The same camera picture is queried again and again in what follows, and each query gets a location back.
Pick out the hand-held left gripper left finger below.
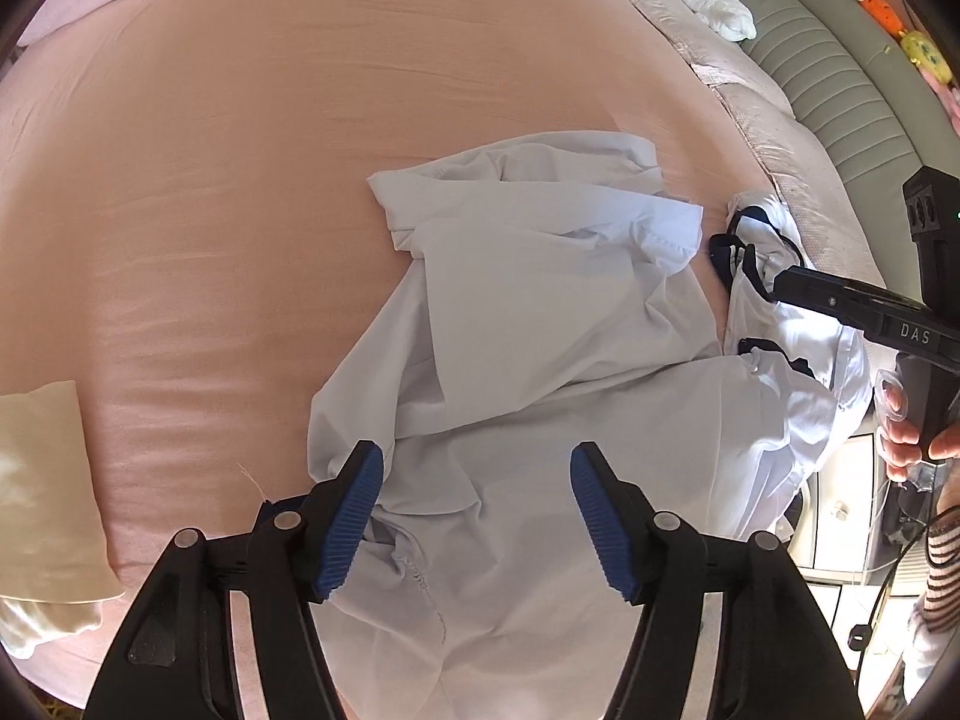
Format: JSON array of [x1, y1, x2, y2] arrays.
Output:
[[86, 441, 385, 720]]

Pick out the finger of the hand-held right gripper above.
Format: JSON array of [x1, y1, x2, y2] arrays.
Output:
[[772, 266, 901, 331]]

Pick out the white shirt with navy trim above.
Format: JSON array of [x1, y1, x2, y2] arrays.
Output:
[[709, 191, 878, 541]]

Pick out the yellow sponge plush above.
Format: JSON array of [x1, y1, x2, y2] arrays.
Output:
[[899, 29, 955, 89]]

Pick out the person's right forearm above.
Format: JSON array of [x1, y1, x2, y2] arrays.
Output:
[[904, 510, 960, 702]]

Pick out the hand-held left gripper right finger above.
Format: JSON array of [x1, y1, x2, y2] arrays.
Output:
[[570, 442, 856, 720]]

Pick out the person's right hand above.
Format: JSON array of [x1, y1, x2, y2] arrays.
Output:
[[885, 416, 960, 482]]

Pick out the bed with pink sheet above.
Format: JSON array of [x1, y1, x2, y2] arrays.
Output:
[[0, 0, 886, 713]]

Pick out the white nightstand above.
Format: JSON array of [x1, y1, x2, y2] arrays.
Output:
[[791, 431, 932, 587]]

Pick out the grey padded headboard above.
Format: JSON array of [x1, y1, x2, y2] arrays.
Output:
[[652, 0, 960, 302]]

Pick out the white collared shirt navy cuffs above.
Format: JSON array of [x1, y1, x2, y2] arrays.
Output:
[[307, 131, 796, 720]]

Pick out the small orange carrot plush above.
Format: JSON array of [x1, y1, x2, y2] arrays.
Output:
[[862, 0, 902, 36]]

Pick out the white plush toy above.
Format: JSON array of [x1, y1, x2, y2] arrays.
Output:
[[670, 0, 756, 41]]

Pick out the cream folded cloth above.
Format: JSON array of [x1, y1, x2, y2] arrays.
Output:
[[0, 380, 126, 662]]

